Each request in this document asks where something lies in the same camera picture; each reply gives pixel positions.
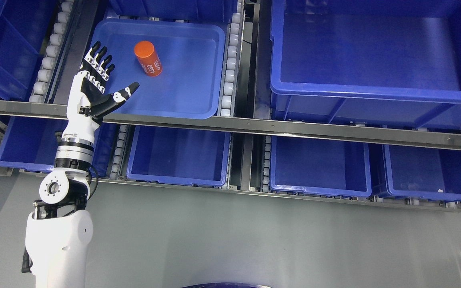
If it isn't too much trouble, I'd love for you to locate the white roller track centre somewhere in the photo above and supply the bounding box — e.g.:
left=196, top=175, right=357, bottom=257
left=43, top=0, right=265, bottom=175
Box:
left=218, top=0, right=245, bottom=117

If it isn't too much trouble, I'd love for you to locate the blue bin behind tray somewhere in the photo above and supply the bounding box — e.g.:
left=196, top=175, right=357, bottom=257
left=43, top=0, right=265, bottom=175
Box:
left=109, top=0, right=238, bottom=23

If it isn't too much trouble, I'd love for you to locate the large blue bin upper right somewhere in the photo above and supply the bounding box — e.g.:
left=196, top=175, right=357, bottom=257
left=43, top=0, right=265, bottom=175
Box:
left=270, top=0, right=461, bottom=130

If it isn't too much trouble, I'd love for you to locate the shallow blue tray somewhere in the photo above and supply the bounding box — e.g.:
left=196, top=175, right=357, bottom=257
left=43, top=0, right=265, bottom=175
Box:
left=92, top=18, right=226, bottom=120

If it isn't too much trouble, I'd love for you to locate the metal shelf rail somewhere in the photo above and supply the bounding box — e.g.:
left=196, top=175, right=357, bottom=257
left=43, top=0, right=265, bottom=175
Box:
left=0, top=98, right=461, bottom=153
left=0, top=169, right=461, bottom=212

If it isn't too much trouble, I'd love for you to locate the white roller track left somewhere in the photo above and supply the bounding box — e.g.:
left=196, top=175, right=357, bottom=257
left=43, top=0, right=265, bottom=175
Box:
left=28, top=0, right=75, bottom=103

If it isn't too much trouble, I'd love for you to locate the blue bin lower far right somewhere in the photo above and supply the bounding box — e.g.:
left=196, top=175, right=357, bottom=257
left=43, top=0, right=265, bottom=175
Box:
left=369, top=144, right=461, bottom=202

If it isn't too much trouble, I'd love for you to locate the white roller track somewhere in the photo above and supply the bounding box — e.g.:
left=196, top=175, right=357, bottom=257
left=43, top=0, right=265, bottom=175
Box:
left=218, top=0, right=245, bottom=117
left=28, top=0, right=75, bottom=103

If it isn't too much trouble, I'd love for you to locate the blue bin upper left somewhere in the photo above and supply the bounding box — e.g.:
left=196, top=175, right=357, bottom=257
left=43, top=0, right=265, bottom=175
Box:
left=0, top=0, right=59, bottom=101

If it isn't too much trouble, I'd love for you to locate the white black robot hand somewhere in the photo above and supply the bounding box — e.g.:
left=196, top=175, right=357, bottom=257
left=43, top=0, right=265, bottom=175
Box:
left=62, top=41, right=140, bottom=144

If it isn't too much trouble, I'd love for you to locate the blue bin lower right centre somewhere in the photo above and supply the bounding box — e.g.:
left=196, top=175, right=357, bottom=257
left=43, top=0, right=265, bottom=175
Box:
left=269, top=136, right=373, bottom=198

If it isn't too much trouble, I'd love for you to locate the blue bin lower far left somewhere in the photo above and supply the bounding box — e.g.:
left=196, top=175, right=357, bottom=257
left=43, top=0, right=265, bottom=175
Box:
left=0, top=116, right=119, bottom=178

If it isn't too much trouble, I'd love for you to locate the metal shelf front rail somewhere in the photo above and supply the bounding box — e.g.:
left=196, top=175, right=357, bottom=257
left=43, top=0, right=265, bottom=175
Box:
left=0, top=98, right=461, bottom=153

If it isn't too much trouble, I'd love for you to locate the lower metal shelf rail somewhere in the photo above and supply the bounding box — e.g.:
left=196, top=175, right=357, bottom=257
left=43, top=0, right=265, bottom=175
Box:
left=0, top=169, right=461, bottom=212

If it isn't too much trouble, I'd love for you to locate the orange cylindrical capacitor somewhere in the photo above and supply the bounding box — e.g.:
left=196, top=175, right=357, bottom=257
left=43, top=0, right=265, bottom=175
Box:
left=134, top=41, right=163, bottom=77

